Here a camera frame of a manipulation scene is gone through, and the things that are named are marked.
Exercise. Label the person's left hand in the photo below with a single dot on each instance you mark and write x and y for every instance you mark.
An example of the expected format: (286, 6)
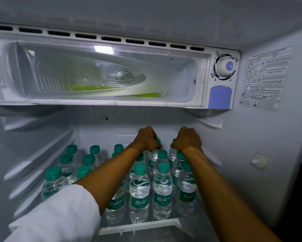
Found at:
(146, 141)

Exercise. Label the person's right hand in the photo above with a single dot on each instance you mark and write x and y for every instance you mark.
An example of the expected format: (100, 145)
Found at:
(188, 139)

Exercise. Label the row of bottles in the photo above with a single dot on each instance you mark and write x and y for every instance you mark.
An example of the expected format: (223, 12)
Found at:
(139, 199)

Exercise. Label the dark maroon refrigerator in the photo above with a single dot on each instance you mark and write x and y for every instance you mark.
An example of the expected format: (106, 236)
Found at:
(267, 148)

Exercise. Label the person's left forearm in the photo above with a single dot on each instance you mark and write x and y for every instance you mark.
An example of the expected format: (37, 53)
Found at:
(113, 178)

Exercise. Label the person's right forearm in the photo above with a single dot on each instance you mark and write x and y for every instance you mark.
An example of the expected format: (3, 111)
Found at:
(224, 204)

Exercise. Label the person's white shirt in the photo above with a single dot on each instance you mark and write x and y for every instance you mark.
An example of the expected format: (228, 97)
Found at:
(60, 214)

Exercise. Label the white freezer compartment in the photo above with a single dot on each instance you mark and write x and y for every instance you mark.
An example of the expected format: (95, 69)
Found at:
(178, 98)

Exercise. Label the lavender push button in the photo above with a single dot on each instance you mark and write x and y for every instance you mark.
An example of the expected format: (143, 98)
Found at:
(220, 98)

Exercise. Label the green tray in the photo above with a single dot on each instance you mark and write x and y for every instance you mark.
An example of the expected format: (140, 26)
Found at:
(90, 87)

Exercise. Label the white thermostat dial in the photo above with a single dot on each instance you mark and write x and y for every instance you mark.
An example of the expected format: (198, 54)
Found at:
(224, 66)

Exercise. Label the glass shelf white trim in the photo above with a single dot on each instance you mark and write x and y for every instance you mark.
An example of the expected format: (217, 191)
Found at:
(146, 225)

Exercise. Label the white instruction sticker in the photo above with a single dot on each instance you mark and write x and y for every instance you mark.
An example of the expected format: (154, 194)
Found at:
(267, 80)

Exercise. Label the white wall peg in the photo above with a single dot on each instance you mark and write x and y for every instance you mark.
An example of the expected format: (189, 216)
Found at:
(259, 161)

